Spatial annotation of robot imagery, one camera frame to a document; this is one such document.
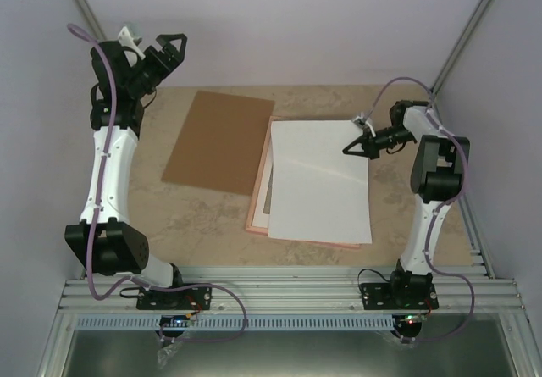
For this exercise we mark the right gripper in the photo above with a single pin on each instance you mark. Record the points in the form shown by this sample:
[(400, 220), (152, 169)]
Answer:
[(363, 141)]

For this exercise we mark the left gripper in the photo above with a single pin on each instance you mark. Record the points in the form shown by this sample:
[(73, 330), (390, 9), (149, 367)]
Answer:
[(164, 66)]

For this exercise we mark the white paper sheet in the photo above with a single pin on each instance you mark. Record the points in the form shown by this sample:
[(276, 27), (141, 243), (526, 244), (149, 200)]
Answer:
[(317, 182)]

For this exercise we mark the pink picture frame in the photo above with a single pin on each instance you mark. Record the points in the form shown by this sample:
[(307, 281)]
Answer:
[(256, 216)]

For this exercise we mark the white mat board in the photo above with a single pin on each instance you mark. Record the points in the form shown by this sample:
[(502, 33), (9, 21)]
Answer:
[(259, 210)]

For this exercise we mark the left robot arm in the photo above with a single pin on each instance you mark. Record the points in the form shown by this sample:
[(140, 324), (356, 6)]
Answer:
[(103, 240)]

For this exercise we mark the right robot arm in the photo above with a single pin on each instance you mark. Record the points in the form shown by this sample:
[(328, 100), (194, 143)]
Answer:
[(437, 180)]

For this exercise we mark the brown backing board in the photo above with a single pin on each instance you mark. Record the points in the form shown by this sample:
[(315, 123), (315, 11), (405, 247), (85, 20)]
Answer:
[(220, 143)]

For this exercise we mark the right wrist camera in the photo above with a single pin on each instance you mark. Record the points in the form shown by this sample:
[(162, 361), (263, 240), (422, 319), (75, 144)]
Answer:
[(365, 123)]

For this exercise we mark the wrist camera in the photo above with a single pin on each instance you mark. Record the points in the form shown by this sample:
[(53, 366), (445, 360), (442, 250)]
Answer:
[(130, 41), (365, 123)]

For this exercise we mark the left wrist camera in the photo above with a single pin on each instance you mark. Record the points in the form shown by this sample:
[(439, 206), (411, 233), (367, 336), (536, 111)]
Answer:
[(130, 41)]

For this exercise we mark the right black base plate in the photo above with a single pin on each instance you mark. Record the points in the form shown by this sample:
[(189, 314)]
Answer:
[(385, 296)]

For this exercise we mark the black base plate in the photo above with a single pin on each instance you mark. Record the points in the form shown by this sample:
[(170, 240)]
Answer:
[(194, 299), (385, 296)]

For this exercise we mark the aluminium rail base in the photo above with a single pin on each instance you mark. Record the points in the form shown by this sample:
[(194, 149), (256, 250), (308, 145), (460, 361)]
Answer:
[(317, 290)]

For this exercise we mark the right corner aluminium post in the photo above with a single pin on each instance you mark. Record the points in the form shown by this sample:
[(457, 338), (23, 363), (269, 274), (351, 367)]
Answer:
[(481, 8)]

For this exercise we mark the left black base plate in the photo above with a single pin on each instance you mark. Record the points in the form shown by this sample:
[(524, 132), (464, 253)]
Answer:
[(194, 299)]

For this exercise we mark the blue grey cable duct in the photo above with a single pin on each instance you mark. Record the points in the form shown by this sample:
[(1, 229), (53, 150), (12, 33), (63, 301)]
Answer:
[(233, 322)]

